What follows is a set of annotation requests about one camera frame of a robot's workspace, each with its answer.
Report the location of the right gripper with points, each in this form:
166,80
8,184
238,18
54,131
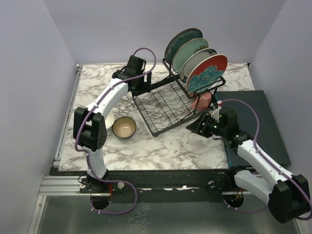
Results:
198,127

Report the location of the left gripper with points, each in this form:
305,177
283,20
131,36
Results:
144,86

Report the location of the plain pink mug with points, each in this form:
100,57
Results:
203,102

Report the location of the black wire dish rack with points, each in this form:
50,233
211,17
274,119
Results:
167,104

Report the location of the red plate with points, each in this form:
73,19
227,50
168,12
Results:
206,73

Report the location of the white plate lettered rim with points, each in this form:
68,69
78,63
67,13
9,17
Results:
194,60

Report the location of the light blue floral plate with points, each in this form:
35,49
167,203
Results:
186,51

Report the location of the blue ceramic plate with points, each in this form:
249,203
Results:
179,40

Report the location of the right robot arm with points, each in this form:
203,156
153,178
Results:
286,195

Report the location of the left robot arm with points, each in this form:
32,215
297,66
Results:
90,131

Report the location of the dark bowl cream inside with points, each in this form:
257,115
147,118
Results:
124,127

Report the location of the white small bowl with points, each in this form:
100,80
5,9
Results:
109,121

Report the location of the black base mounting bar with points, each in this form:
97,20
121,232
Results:
162,186

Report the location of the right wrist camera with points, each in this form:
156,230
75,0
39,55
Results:
216,111

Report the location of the blue network switch box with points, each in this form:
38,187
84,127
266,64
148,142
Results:
268,138

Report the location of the left aluminium rail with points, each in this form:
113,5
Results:
68,113

